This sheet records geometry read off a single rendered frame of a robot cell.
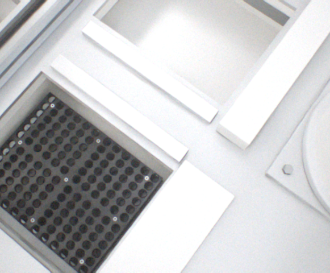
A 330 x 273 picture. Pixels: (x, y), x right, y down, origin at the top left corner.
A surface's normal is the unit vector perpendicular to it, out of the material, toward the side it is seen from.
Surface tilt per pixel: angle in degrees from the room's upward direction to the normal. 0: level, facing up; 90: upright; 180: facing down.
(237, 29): 0
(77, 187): 0
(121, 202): 0
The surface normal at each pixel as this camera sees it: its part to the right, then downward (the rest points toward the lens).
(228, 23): 0.00, -0.25
